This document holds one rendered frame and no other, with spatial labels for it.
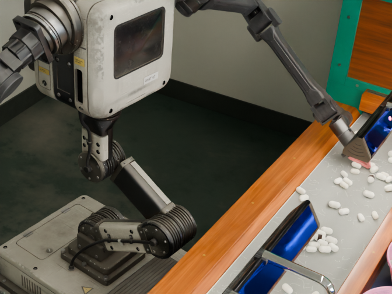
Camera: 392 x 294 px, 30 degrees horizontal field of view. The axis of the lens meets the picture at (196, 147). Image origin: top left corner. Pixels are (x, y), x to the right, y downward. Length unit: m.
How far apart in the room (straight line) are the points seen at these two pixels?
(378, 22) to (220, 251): 1.12
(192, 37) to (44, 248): 1.97
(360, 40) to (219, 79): 1.51
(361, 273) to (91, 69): 0.94
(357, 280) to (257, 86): 2.17
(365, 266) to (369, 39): 1.00
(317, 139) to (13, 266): 1.15
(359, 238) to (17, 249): 1.13
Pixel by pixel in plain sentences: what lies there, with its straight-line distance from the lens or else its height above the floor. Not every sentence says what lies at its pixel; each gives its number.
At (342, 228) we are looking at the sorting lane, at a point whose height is 0.74.
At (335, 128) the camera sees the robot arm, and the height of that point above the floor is 0.87.
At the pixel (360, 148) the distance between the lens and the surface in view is 2.08.
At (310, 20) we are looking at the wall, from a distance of 3.85.
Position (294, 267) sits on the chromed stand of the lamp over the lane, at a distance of 1.57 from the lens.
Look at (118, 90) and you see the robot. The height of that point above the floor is 1.20.
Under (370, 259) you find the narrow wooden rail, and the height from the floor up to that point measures 0.77.
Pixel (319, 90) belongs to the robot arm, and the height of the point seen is 0.98.
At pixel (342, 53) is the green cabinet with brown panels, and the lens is 2.88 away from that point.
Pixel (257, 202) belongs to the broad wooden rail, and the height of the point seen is 0.76.
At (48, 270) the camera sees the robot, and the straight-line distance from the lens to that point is 2.48.
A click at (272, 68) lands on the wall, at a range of 4.03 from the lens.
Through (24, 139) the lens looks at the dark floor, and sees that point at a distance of 4.01.
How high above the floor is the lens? 2.15
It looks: 33 degrees down
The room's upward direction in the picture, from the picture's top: 5 degrees clockwise
